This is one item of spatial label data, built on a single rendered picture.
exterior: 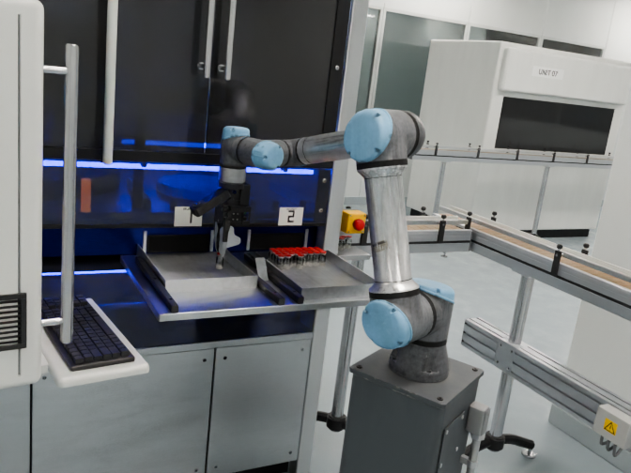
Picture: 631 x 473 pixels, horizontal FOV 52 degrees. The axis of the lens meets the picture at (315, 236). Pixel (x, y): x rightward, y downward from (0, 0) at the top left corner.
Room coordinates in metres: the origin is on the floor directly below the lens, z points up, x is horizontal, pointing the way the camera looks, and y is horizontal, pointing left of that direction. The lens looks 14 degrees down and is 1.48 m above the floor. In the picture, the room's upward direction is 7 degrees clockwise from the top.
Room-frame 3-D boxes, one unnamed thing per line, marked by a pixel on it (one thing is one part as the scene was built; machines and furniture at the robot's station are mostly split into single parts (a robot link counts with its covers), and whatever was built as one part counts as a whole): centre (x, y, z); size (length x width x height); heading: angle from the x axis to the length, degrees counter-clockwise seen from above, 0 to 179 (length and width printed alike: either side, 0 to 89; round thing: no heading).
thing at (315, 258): (1.96, 0.04, 0.90); 0.18 x 0.02 x 0.05; 118
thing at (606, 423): (1.87, -1.02, 0.50); 0.12 x 0.05 x 0.09; 29
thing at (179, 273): (1.80, 0.34, 0.90); 0.34 x 0.26 x 0.04; 29
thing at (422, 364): (1.50, -0.30, 0.84); 0.15 x 0.15 x 0.10
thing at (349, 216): (2.19, -0.12, 1.00); 0.08 x 0.07 x 0.07; 29
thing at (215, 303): (1.82, 0.16, 0.87); 0.70 x 0.48 x 0.02; 119
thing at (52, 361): (1.42, 0.58, 0.79); 0.45 x 0.28 x 0.03; 36
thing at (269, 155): (1.73, 0.16, 1.25); 0.11 x 0.11 x 0.08; 51
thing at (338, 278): (1.86, -0.01, 0.90); 0.34 x 0.26 x 0.04; 29
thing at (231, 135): (1.78, 0.25, 1.26); 0.09 x 0.08 x 0.11; 51
